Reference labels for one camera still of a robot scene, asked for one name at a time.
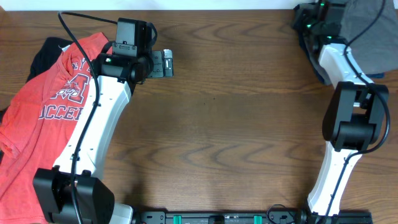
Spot grey shorts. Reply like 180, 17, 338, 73
340, 0, 397, 74

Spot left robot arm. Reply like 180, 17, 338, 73
33, 18, 174, 223

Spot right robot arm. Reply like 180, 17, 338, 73
292, 1, 391, 223

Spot black garment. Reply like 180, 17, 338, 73
26, 37, 72, 83

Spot red printed t-shirt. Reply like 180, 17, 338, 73
1, 32, 108, 223

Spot folded navy blue garment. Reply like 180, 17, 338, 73
292, 2, 386, 86

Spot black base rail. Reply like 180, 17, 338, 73
108, 203, 373, 224

